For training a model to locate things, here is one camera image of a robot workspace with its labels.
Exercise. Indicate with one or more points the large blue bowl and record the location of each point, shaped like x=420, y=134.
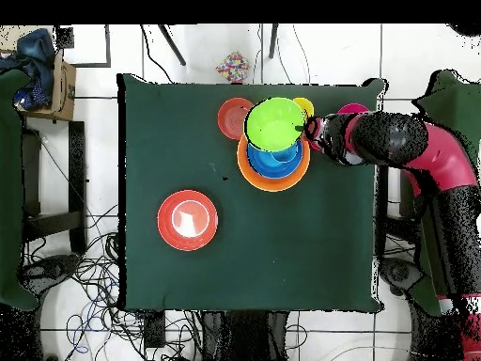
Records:
x=263, y=167

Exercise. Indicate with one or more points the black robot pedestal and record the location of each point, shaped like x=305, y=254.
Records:
x=244, y=338

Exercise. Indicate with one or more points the cardboard box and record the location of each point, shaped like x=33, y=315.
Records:
x=64, y=94

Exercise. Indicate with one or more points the black floor frame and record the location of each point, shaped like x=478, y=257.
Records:
x=108, y=45

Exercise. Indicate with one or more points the small red bowl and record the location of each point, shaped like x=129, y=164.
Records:
x=231, y=119

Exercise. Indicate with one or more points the black tripod leg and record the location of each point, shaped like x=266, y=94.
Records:
x=273, y=41
x=173, y=45

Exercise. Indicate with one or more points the large orange bowl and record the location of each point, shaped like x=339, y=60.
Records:
x=270, y=184

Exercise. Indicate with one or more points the yellow cup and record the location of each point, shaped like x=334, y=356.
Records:
x=306, y=105

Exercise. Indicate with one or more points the colourful patterned box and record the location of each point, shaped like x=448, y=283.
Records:
x=233, y=67

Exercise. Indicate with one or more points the green bowl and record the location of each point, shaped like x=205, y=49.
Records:
x=274, y=124

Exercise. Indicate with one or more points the black stool frame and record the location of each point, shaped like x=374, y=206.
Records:
x=77, y=169

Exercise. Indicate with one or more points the green cloth covered table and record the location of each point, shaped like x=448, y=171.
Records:
x=454, y=101
x=9, y=188

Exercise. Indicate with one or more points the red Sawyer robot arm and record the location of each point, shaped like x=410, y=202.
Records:
x=439, y=158

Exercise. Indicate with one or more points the blue cloth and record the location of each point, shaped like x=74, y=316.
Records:
x=35, y=49

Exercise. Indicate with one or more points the black floor box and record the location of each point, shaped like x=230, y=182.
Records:
x=155, y=329

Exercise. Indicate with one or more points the wide red bowl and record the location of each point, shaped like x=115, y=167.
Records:
x=188, y=220

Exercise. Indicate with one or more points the blue cup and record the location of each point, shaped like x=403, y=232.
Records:
x=285, y=155

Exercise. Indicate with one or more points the pink bowl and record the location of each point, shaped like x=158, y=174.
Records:
x=353, y=109

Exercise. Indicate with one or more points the dark green tablecloth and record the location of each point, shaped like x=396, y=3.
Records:
x=225, y=263

